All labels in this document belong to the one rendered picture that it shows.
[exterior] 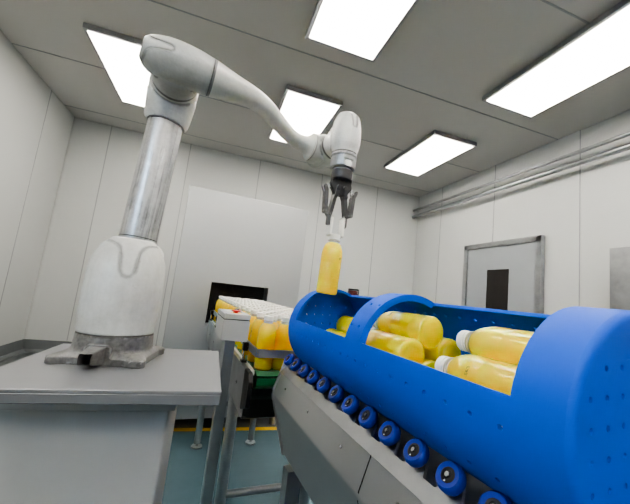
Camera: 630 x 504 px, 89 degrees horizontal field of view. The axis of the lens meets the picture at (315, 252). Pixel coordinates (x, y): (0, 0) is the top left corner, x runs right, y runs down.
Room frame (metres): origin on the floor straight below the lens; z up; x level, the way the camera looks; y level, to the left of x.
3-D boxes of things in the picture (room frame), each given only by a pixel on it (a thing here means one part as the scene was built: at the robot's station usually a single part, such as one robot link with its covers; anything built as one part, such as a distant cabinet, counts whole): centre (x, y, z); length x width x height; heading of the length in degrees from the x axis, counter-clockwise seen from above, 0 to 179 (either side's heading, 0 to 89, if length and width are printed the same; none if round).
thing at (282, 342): (1.32, 0.08, 0.99); 0.07 x 0.07 x 0.19
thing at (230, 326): (1.32, 0.30, 1.05); 0.20 x 0.10 x 0.10; 23
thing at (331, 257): (1.07, -0.06, 1.31); 0.07 x 0.07 x 0.19
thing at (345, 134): (1.08, -0.06, 1.78); 0.13 x 0.11 x 0.16; 28
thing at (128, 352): (0.73, 0.42, 1.05); 0.22 x 0.18 x 0.06; 10
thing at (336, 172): (1.07, -0.06, 1.60); 0.08 x 0.07 x 0.09; 112
